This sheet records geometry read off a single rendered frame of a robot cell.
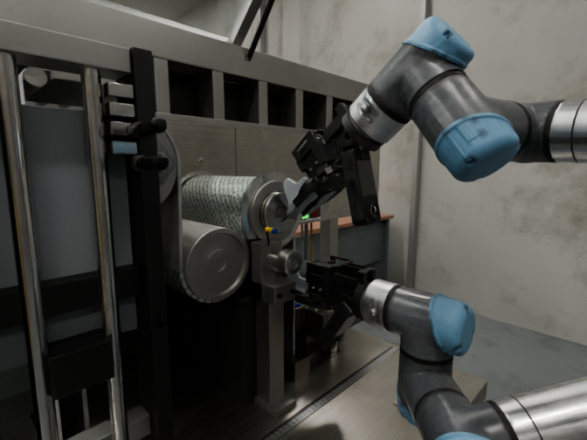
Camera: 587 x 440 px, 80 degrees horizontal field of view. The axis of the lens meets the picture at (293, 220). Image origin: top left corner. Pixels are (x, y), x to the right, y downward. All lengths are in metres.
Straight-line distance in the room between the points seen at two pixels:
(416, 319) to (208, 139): 0.66
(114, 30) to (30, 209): 0.60
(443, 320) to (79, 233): 0.44
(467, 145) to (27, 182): 0.41
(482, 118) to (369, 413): 0.52
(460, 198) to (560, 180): 0.74
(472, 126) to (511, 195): 3.00
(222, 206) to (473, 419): 0.49
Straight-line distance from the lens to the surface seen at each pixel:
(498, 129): 0.42
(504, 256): 3.48
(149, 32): 0.93
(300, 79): 1.19
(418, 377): 0.56
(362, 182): 0.52
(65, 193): 0.38
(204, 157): 0.93
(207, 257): 0.57
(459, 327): 0.52
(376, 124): 0.49
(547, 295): 3.48
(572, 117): 0.51
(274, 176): 0.64
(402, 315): 0.54
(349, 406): 0.73
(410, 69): 0.47
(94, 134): 0.37
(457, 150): 0.41
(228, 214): 0.64
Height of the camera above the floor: 1.33
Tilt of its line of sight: 9 degrees down
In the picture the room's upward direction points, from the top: straight up
